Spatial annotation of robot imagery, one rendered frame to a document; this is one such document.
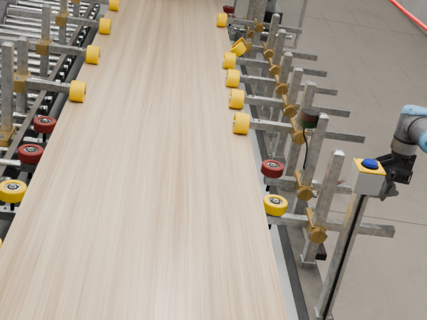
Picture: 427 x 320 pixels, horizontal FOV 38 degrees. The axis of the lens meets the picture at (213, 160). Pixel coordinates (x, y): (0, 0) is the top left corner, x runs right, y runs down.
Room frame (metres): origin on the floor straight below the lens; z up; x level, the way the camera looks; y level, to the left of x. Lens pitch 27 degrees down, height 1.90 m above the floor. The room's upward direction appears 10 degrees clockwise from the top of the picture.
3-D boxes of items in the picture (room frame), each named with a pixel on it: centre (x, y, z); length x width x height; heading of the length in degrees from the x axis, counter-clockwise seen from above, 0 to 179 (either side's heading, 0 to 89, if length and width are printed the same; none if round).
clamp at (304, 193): (1.98, -0.33, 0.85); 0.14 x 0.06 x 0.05; 7
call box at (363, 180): (1.45, -0.40, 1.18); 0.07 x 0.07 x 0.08; 7
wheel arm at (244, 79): (2.74, -0.26, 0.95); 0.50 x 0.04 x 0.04; 97
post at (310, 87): (2.21, -0.31, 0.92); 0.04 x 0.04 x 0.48; 7
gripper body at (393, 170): (2.04, -0.66, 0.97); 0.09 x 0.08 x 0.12; 97
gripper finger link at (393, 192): (2.02, -0.66, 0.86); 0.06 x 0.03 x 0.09; 97
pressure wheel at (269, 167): (1.98, -0.21, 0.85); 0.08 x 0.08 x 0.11
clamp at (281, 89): (2.72, -0.24, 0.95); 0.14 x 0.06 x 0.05; 7
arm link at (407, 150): (2.04, -0.66, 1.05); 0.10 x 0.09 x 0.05; 7
